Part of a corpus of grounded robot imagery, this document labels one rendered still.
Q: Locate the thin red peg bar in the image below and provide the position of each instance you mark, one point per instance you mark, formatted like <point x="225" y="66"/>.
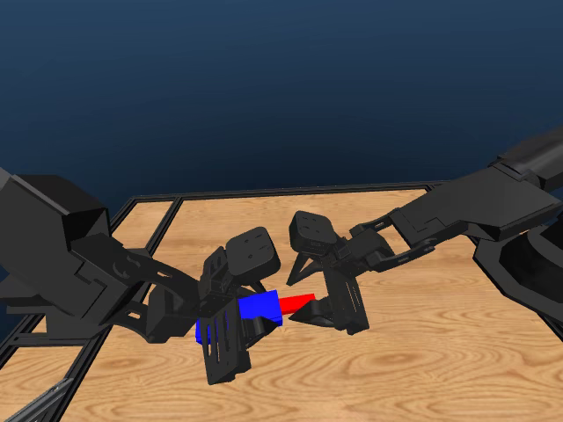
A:
<point x="292" y="303"/>

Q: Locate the blue hollow socket block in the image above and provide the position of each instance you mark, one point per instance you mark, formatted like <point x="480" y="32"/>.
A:
<point x="259" y="305"/>

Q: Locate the black table frame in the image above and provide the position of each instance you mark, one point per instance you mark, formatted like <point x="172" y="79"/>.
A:
<point x="272" y="192"/>

